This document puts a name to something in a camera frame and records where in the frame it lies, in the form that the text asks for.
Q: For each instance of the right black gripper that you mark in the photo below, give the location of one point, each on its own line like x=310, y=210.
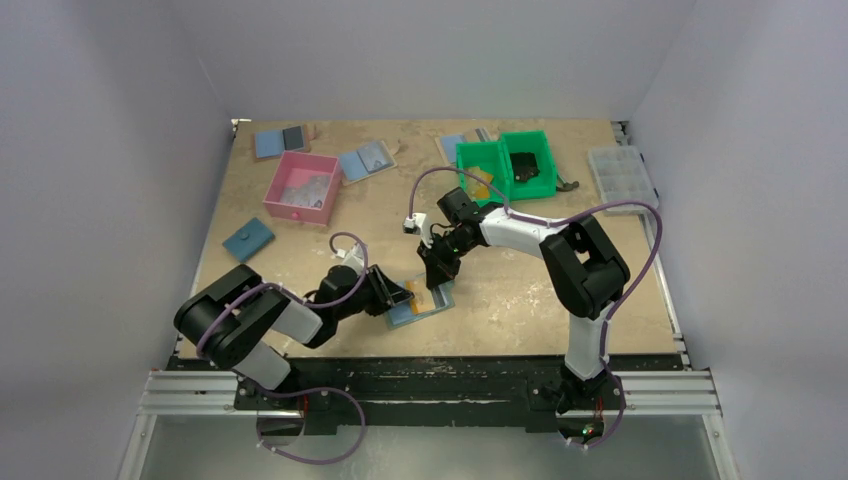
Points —
x=439, y=257

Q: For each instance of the clear compartment organizer box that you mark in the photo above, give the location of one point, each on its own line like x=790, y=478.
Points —
x=620, y=175

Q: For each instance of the blue card behind bin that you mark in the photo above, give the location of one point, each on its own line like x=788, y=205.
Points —
x=447, y=144

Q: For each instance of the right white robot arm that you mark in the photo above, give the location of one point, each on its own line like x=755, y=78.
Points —
x=586, y=271

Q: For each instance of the left green bin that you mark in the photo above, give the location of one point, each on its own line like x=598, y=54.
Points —
x=486, y=160

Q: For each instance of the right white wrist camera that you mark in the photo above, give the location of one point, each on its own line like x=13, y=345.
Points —
x=416, y=223

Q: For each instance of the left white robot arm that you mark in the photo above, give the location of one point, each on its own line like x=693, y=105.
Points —
x=227, y=321

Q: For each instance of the black item in bin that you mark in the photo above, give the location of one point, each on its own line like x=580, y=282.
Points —
x=524, y=166

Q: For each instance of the pink open box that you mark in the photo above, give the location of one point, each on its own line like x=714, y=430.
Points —
x=295, y=167

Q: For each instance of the orange and white credit card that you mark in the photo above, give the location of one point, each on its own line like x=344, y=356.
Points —
x=423, y=300

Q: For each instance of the cards in pink box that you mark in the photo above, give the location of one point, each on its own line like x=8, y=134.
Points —
x=309, y=194

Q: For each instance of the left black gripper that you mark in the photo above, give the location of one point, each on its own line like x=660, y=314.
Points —
x=385, y=292

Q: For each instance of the dark tool beside bin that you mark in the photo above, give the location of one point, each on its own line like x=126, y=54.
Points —
x=564, y=185

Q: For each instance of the green bin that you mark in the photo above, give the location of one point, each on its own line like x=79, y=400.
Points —
x=486, y=160
x=542, y=186

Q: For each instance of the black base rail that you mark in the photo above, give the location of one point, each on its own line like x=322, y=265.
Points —
x=527, y=392

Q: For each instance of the dark blue card holder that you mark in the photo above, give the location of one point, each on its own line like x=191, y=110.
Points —
x=248, y=240

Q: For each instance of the right green bin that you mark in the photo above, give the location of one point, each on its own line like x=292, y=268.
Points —
x=542, y=186

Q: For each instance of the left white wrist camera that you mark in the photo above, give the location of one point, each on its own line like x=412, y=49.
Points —
x=353, y=258

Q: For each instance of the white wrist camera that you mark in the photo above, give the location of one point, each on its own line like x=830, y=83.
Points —
x=416, y=223
x=353, y=258

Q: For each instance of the green card holder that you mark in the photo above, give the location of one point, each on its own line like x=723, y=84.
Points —
x=401, y=315

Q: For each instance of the yellow item in bin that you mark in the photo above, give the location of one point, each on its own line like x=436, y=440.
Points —
x=480, y=182

